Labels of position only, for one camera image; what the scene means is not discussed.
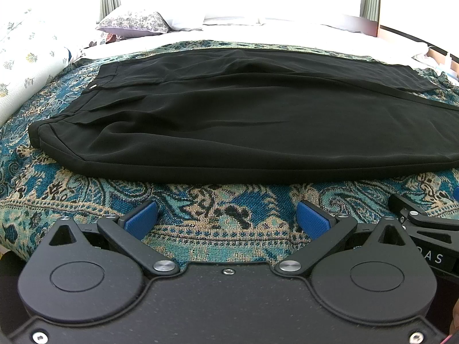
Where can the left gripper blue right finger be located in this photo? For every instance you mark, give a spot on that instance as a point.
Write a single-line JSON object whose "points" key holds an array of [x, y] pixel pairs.
{"points": [[328, 235]]}

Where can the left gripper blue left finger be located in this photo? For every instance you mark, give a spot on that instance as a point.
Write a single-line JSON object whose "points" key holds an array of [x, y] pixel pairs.
{"points": [[125, 235]]}

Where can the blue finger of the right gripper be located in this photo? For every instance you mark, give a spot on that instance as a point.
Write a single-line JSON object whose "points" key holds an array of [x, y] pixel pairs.
{"points": [[404, 208]]}

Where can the black pants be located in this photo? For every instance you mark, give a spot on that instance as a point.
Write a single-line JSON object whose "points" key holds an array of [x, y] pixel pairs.
{"points": [[224, 115]]}

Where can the teal paisley bedspread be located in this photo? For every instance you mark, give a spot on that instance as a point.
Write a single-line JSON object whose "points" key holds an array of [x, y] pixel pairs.
{"points": [[206, 223]]}

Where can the white bed sheet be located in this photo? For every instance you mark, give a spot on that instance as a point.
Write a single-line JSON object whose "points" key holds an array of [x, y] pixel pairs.
{"points": [[354, 36]]}

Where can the floral white duvet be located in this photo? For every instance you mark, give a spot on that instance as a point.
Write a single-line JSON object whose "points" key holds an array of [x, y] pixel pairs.
{"points": [[34, 50]]}

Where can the floral purple pillow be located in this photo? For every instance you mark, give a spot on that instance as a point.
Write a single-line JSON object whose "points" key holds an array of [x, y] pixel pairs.
{"points": [[130, 22]]}

